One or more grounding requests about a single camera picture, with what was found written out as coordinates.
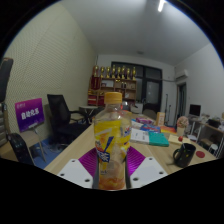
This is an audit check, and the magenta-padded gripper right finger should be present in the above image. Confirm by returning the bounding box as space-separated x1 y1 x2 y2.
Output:
124 146 168 190

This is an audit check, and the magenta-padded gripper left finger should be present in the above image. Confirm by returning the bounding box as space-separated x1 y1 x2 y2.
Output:
57 147 100 190

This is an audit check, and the yellow-capped drink bottle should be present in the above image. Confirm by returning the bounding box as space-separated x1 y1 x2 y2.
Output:
93 91 133 191

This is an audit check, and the teal book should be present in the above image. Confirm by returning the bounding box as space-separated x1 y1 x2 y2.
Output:
147 131 170 148

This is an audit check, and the white book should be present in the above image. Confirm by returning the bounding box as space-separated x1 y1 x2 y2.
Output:
129 127 150 145

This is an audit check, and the black mug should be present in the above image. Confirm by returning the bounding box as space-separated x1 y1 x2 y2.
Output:
172 142 197 169

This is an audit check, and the pale yellow notebook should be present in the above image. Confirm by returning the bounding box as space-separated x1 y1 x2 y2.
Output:
167 133 192 146

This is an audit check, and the blue colourful book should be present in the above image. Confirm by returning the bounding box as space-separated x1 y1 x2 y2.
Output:
139 124 162 133

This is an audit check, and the orange yellow book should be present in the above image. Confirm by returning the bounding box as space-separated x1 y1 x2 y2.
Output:
159 125 178 135

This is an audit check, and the pink packet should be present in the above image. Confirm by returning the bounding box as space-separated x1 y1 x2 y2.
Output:
135 116 154 126

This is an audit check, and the black office chair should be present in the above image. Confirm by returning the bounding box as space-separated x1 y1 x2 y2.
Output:
46 93 90 146

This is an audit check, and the orange upright box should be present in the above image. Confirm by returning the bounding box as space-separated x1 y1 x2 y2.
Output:
156 111 166 127

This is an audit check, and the pink flower pot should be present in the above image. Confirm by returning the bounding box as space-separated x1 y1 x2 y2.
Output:
176 115 190 137

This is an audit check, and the black mesh chair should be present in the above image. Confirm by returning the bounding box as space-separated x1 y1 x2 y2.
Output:
6 132 35 166

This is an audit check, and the purple sign on stand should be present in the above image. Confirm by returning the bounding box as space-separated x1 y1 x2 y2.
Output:
14 97 48 162

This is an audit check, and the white-legged wooden desk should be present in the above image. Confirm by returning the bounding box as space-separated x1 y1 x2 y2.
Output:
188 114 224 158

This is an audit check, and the black computer monitor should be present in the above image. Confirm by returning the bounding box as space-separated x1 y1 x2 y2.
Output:
188 103 202 118

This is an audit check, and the black framed glass door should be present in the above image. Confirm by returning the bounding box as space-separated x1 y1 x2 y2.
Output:
110 61 163 114

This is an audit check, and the wooden shelf unit with trophies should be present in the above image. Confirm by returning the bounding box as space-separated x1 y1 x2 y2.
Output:
87 64 138 107

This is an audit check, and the ceiling tube light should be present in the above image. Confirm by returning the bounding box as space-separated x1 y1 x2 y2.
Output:
157 0 167 13

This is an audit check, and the white wall air conditioner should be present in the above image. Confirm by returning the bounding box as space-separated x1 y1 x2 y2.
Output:
174 69 190 82

